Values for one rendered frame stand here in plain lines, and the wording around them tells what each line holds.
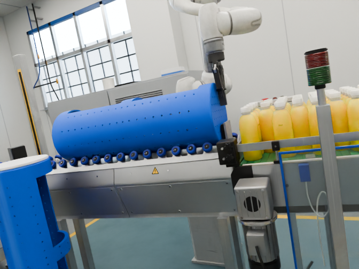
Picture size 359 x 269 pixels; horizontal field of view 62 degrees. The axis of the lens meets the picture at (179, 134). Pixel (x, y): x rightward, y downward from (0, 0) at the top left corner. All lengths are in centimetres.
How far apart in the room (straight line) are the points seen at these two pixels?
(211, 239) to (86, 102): 241
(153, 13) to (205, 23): 313
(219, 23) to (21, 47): 580
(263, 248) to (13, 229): 105
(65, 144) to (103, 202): 36
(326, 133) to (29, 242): 128
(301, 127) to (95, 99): 295
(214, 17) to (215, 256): 159
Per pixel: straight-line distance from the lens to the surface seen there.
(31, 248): 157
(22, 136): 688
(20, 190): 150
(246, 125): 120
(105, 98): 371
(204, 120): 126
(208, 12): 139
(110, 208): 167
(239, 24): 142
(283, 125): 118
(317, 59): 95
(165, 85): 323
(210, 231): 219
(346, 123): 124
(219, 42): 137
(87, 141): 156
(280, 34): 414
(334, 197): 103
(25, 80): 245
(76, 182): 168
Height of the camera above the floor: 120
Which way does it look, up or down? 7 degrees down
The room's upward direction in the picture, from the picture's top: 10 degrees counter-clockwise
